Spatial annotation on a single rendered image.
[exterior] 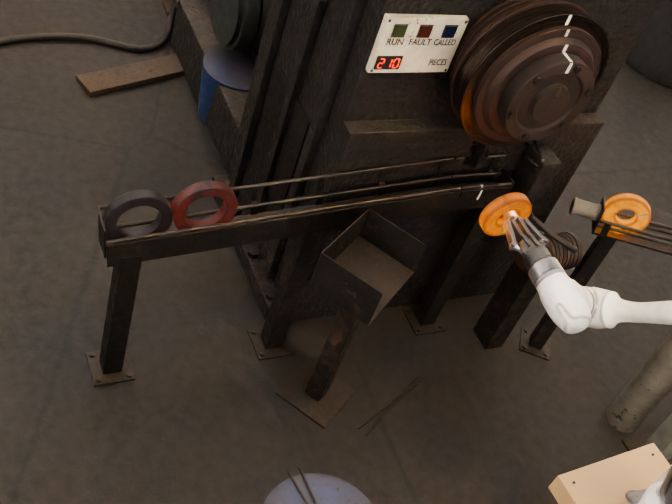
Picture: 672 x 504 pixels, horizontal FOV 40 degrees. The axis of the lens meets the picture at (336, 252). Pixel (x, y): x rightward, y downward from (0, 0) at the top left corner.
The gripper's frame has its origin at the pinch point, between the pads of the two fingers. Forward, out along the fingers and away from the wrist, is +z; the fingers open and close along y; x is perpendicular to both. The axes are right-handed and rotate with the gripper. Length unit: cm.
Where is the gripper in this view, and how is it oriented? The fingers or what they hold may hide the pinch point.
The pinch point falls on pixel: (507, 210)
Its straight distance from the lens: 268.5
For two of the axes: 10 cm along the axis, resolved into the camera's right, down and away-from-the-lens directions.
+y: 8.9, -1.0, 4.4
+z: -3.5, -7.6, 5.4
